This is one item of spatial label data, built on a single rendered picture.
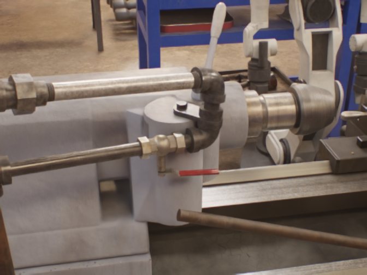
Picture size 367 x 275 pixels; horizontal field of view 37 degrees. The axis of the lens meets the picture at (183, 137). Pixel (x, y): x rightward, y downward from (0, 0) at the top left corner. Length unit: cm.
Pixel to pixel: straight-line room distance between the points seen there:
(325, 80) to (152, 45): 92
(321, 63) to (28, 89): 171
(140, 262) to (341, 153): 61
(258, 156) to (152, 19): 82
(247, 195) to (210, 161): 34
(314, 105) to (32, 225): 48
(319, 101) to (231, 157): 205
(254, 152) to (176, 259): 156
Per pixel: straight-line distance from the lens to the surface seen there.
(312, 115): 93
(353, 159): 128
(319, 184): 124
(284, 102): 93
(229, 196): 117
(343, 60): 303
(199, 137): 74
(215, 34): 84
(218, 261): 118
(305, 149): 238
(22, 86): 62
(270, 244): 123
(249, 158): 263
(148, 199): 83
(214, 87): 73
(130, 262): 86
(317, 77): 216
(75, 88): 64
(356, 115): 129
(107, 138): 83
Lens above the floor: 150
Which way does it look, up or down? 28 degrees down
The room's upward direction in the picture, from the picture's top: straight up
